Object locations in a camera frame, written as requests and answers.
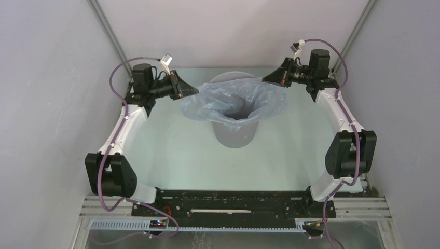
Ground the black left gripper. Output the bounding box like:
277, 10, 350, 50
148, 71, 198, 101

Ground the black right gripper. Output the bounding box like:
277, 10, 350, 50
263, 57, 314, 88

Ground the translucent blue trash bag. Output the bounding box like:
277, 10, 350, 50
181, 77, 288, 131

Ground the grey plastic trash bin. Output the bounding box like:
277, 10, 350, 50
210, 71, 258, 148

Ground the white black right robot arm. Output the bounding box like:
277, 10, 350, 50
263, 49, 377, 217

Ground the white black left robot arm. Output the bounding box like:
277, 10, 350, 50
85, 63, 199, 216

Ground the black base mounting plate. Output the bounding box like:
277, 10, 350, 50
131, 189, 336, 227

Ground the small electronics board with LEDs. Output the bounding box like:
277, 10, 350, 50
149, 220, 167, 229

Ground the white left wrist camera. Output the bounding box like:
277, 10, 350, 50
159, 53, 172, 75

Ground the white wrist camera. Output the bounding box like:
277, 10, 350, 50
159, 53, 172, 75
290, 39, 305, 60

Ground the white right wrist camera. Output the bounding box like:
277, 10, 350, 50
290, 39, 305, 60

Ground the light blue cable duct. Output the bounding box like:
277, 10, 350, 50
90, 219, 305, 233

